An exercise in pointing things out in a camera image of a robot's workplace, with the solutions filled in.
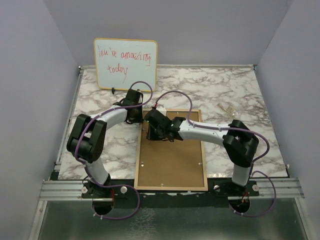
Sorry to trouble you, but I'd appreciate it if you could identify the blue picture frame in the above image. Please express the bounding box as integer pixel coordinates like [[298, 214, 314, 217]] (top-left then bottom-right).
[[134, 107, 209, 192]]

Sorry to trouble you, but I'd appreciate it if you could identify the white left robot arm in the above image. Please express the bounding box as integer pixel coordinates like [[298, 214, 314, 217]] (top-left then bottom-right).
[[66, 89, 144, 198]]

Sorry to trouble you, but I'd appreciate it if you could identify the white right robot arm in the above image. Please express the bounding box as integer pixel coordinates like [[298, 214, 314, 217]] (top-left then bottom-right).
[[144, 108, 259, 196]]

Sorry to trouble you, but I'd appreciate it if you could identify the white dry-erase board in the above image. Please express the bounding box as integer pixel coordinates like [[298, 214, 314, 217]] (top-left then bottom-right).
[[93, 38, 158, 92]]

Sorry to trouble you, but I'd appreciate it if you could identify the clear bag of hardware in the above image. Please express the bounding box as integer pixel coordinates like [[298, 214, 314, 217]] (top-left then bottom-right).
[[217, 103, 239, 119]]

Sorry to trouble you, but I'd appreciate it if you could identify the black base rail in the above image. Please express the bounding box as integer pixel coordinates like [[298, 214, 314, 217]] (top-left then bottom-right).
[[49, 178, 259, 209]]

